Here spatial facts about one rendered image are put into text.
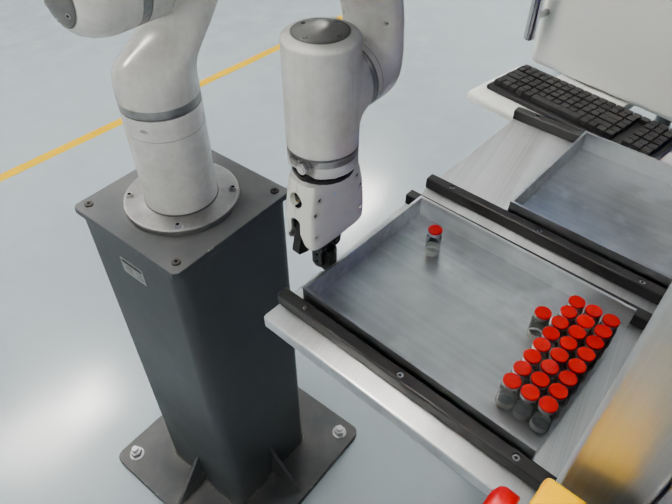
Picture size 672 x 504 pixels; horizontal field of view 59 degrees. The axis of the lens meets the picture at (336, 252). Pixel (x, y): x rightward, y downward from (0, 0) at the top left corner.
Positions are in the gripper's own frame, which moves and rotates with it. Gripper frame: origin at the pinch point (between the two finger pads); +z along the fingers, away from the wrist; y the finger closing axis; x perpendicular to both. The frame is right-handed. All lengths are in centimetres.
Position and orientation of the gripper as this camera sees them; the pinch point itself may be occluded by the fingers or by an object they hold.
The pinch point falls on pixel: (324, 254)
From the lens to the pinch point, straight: 81.6
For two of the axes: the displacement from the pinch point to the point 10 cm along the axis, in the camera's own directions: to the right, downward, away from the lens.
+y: 6.7, -5.2, 5.3
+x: -7.4, -4.7, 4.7
